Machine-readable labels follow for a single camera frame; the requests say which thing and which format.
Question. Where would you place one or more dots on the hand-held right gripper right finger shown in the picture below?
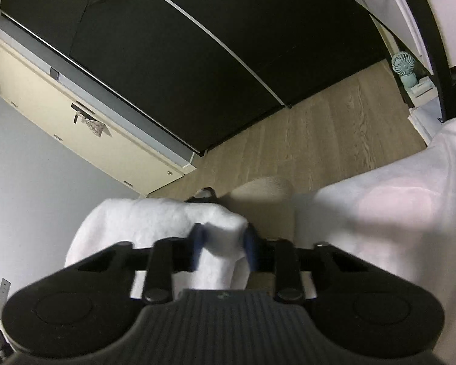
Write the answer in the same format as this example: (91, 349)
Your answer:
(251, 249)

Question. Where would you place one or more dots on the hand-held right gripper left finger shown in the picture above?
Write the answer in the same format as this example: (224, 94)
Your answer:
(197, 245)

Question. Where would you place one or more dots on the white printed sweatshirt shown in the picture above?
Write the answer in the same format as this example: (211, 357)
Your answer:
(144, 216)

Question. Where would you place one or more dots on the bed with polka dot sheet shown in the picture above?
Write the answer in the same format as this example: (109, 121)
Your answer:
(402, 254)

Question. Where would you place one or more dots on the small hanging pouch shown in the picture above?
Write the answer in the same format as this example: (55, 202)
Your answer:
(95, 127)

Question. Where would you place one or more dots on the cream door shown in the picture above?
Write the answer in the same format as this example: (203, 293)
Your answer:
(60, 114)

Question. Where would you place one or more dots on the black wardrobe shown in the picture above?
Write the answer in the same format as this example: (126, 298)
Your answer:
(155, 45)

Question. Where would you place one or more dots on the small white box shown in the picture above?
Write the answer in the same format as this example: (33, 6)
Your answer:
(422, 85)

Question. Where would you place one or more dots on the small mint green fan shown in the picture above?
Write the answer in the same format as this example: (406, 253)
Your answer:
(404, 66)

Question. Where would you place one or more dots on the grey wall plate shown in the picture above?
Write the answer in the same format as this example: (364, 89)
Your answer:
(2, 296)

